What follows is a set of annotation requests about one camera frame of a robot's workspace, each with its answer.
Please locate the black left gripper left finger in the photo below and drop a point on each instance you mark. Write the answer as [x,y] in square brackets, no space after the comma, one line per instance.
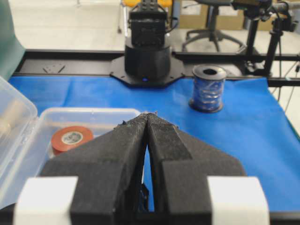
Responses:
[96,183]

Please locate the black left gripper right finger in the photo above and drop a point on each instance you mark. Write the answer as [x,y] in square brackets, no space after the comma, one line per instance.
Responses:
[198,184]

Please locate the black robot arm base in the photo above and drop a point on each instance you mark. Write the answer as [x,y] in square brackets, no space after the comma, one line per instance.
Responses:
[148,60]

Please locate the clear plastic toolbox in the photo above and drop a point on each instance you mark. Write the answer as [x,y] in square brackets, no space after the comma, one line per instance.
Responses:
[26,148]

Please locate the clear toolbox lid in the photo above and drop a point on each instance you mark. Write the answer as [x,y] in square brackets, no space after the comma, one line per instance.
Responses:
[17,115]

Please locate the red tape roll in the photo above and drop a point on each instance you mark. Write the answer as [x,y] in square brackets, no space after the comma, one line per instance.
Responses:
[69,138]

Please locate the blue table cloth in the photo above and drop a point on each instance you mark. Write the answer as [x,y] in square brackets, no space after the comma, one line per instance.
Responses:
[251,126]

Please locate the black office chair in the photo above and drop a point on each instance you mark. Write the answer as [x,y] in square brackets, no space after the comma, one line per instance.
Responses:
[211,33]

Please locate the blue wire spool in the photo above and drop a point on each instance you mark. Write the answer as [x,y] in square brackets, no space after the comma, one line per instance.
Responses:
[208,87]

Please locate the black aluminium rail frame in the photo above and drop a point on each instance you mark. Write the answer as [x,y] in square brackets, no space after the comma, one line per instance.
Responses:
[109,63]

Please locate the black camera tripod stand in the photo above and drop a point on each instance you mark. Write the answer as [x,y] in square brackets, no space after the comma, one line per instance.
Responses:
[262,10]

